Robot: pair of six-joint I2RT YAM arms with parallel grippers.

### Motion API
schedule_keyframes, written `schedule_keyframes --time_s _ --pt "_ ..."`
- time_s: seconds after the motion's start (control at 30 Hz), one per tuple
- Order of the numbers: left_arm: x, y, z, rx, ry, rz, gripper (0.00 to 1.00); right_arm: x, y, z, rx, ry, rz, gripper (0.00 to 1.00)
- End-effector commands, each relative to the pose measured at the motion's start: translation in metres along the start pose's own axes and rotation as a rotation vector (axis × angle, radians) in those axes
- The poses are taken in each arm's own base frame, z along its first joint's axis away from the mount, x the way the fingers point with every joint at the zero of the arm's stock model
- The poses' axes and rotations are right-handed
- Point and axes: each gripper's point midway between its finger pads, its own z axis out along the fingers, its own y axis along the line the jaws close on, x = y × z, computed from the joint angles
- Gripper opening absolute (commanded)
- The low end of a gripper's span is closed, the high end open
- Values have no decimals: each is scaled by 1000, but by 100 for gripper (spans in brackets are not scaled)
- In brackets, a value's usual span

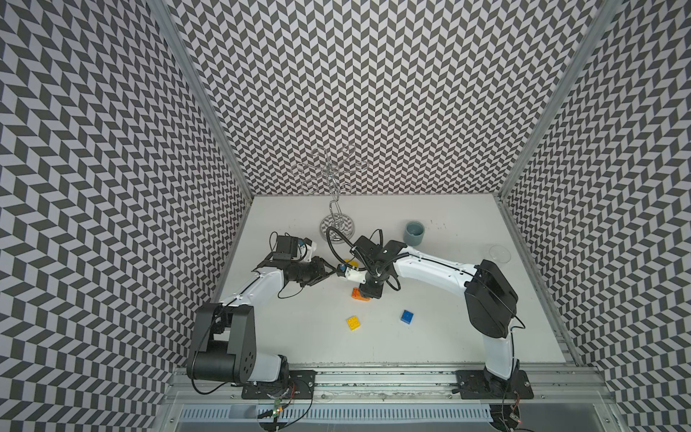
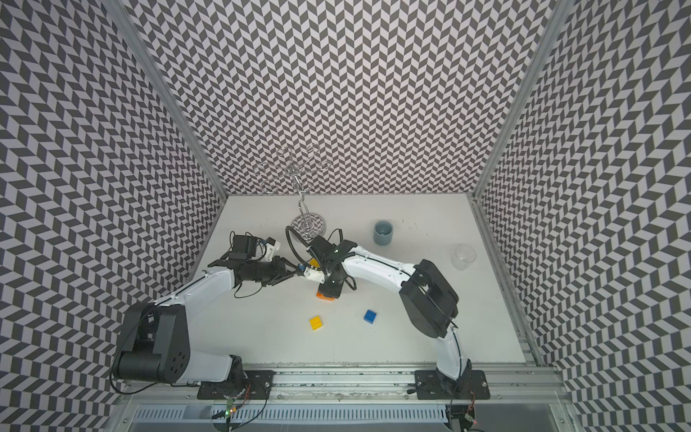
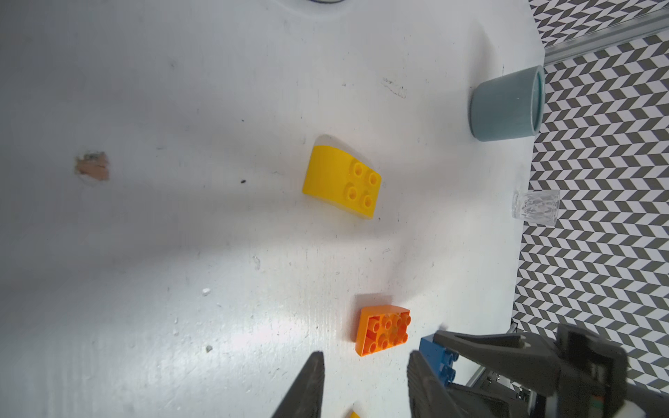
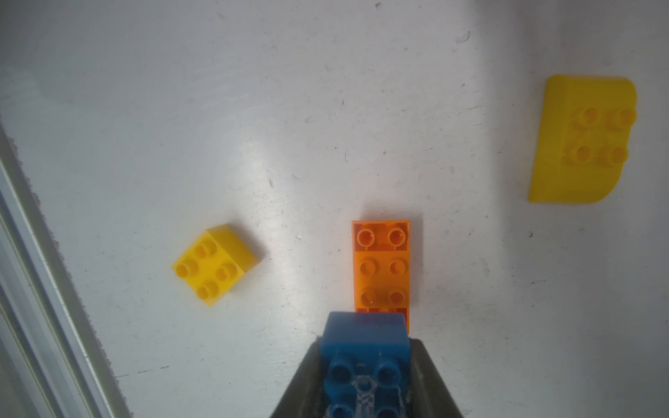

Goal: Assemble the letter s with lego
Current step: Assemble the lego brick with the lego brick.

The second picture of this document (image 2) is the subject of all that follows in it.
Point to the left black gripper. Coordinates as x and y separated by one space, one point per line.
281 273

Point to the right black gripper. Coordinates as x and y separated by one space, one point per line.
325 289

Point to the orange lego brick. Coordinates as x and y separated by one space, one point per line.
322 296

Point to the small yellow lego brick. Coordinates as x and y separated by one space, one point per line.
315 323

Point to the blue lego brick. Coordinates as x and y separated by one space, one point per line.
370 316

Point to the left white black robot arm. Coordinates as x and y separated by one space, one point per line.
154 344

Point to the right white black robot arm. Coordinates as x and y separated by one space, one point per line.
427 297

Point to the grey-blue ceramic cup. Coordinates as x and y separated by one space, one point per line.
383 233

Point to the chrome mug tree stand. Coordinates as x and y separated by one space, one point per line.
290 166

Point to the clear glass cup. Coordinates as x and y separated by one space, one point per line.
463 256

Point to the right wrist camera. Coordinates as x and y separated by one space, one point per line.
312 274

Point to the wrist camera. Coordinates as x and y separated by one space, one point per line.
312 274
248 247

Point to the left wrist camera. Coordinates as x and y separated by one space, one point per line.
248 247

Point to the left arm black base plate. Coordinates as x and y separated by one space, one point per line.
251 385

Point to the aluminium front rail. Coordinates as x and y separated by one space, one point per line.
508 384

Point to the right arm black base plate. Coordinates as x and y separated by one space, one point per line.
471 385

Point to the white ribbed cable duct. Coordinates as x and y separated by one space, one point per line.
316 414

